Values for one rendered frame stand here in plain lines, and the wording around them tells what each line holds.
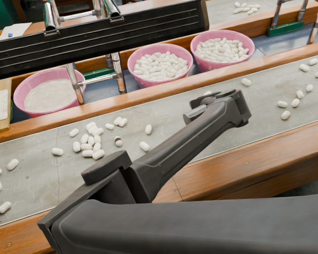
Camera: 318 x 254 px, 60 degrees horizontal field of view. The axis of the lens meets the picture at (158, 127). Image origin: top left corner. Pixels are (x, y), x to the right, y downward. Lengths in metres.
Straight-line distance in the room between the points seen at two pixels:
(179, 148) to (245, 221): 0.29
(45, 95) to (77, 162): 0.38
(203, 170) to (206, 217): 0.58
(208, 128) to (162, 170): 0.14
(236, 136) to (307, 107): 0.28
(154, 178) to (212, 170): 0.38
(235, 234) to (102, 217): 0.15
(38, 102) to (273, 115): 0.85
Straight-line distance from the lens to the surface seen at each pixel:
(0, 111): 1.09
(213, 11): 1.60
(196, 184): 0.74
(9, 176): 0.93
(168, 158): 0.43
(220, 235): 0.17
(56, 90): 1.16
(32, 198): 0.85
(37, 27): 1.60
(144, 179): 0.40
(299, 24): 1.63
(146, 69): 1.16
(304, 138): 0.91
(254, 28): 1.50
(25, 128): 1.00
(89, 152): 0.85
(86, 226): 0.28
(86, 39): 0.69
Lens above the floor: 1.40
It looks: 47 degrees down
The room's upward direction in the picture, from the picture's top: 5 degrees counter-clockwise
